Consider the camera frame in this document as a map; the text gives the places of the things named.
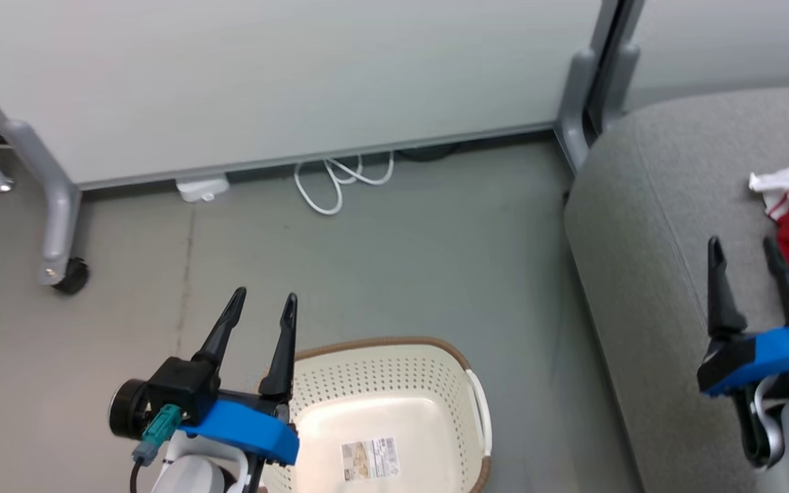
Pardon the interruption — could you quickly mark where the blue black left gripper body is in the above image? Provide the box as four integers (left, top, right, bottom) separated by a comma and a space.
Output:
108, 379, 301, 468

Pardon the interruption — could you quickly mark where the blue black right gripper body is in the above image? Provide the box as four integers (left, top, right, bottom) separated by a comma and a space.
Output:
697, 326, 789, 399

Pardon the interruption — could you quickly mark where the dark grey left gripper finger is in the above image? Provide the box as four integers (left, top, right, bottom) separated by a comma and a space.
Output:
258, 293, 299, 402
192, 287, 249, 374

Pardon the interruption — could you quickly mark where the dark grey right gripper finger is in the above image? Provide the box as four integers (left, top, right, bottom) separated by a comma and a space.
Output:
762, 236, 789, 328
706, 236, 749, 341

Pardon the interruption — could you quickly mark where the cream perforated laundry basket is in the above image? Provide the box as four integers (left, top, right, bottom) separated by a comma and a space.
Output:
258, 336, 493, 493

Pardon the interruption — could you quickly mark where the grey fabric sofa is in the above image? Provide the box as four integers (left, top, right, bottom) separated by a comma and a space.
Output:
564, 85, 789, 493

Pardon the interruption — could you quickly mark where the paper label sticker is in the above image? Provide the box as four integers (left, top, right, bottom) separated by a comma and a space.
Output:
340, 436, 401, 481

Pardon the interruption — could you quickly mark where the white power adapter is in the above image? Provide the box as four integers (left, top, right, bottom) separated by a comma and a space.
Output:
175, 176, 230, 204

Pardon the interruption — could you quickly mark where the black caster wheel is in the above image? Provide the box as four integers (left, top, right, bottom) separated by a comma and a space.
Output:
51, 257, 90, 296

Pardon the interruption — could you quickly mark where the grey partition leg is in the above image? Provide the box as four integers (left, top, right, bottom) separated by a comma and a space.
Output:
3, 119, 84, 286

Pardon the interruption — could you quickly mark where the small white partition panel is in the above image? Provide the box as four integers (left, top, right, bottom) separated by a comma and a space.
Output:
624, 0, 789, 112

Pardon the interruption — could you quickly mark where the large white partition panel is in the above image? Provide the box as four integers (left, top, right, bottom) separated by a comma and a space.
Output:
0, 0, 606, 190

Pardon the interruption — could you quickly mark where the teal plug left camera cable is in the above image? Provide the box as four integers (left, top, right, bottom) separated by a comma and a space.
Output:
130, 403, 184, 493

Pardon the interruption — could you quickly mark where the white looped floor cable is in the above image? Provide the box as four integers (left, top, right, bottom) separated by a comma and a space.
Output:
293, 151, 396, 217

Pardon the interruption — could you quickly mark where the grey partition corner post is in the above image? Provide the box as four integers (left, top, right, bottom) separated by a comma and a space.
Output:
555, 0, 643, 173

